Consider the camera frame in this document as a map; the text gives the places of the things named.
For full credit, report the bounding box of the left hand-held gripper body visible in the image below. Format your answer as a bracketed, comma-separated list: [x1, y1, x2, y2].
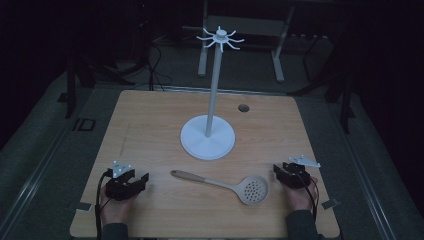
[105, 160, 137, 202]

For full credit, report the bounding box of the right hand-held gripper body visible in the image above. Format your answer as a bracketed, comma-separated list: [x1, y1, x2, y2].
[283, 154, 322, 190]

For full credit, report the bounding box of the beige slotted spoon wooden handle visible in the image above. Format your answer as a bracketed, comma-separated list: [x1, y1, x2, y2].
[170, 169, 270, 206]

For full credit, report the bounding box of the white utensil rack with hooks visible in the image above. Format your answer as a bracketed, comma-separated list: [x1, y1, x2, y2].
[180, 25, 245, 161]

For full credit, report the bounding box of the person's left hand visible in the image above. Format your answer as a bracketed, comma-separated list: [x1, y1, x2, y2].
[99, 191, 140, 228]

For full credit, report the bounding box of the person's right hand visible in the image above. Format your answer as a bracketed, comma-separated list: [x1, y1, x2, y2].
[284, 176, 319, 213]

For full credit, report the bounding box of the grey table edge clip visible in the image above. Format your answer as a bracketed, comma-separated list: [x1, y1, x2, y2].
[321, 198, 340, 211]
[75, 201, 94, 213]

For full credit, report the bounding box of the black stand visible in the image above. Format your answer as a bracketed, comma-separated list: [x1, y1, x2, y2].
[288, 36, 356, 135]
[57, 56, 136, 120]

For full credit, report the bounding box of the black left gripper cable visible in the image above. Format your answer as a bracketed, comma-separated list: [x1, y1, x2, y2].
[94, 169, 114, 240]

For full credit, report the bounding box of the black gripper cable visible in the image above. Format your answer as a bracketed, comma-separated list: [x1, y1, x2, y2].
[292, 166, 320, 222]
[94, 169, 114, 240]

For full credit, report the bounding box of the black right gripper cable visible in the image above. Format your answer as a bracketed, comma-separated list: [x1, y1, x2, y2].
[292, 166, 320, 222]

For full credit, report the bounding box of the black floor cable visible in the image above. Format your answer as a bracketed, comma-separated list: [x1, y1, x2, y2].
[146, 43, 174, 92]

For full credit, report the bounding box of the white metal desk frame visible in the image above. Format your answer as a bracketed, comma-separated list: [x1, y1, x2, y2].
[197, 0, 297, 84]

